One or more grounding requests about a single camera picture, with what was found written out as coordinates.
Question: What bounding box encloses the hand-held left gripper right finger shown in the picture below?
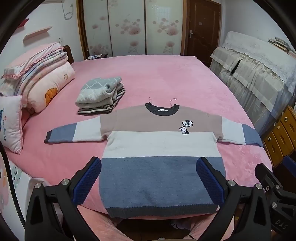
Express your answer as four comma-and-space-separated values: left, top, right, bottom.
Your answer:
196, 157, 271, 241

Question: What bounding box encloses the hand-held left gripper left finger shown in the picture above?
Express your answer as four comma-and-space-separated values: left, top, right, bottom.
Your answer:
25, 156, 102, 241

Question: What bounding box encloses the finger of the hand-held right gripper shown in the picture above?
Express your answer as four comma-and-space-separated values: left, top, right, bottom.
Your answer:
282, 155, 296, 173
254, 163, 279, 194

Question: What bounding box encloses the colour-block striped knit sweater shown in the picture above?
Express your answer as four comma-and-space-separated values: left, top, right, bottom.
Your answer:
44, 102, 264, 219

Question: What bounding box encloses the yellow wooden drawer cabinet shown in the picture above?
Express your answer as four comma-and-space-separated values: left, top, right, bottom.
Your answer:
264, 105, 296, 167

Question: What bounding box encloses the folded striped garment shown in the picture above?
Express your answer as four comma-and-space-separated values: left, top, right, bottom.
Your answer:
77, 89, 126, 115

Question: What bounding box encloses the white printed box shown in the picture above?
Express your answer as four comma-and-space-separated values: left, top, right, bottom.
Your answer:
0, 153, 44, 230

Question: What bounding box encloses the grey diamond-pattern fleece garment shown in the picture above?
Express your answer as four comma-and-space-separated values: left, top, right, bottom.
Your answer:
76, 76, 125, 108

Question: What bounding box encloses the cream pleated furniture cover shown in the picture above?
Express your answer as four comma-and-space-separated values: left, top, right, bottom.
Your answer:
209, 46, 296, 139

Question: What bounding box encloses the white printed cushion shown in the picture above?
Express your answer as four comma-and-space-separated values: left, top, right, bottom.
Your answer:
0, 95, 23, 155

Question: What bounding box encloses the folded floral print quilt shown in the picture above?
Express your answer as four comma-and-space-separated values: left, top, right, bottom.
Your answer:
0, 47, 75, 113

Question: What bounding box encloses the pink bed blanket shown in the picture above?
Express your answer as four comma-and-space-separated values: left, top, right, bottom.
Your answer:
5, 54, 273, 241

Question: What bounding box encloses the stack of books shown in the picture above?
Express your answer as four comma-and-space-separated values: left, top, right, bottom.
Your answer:
268, 37, 296, 58

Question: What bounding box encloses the white lace cover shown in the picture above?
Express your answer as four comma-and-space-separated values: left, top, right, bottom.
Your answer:
222, 31, 296, 93

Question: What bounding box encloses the brown wooden headboard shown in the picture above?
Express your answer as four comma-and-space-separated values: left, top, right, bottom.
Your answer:
63, 45, 75, 64

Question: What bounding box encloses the brown wooden door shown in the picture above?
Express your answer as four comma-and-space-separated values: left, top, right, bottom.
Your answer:
186, 0, 221, 61

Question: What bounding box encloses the floral sliding-door wardrobe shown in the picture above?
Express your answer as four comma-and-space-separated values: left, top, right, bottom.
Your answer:
77, 0, 190, 59

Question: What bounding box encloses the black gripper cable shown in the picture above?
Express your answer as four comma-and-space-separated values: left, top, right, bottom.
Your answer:
0, 141, 26, 232

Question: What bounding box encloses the pink wall shelf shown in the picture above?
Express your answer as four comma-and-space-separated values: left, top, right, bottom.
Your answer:
22, 26, 53, 42

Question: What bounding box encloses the white wall cable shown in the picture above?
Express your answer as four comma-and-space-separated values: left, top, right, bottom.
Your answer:
62, 0, 73, 20

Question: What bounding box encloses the red wall shelf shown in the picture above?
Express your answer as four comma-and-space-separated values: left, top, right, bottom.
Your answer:
14, 18, 30, 29

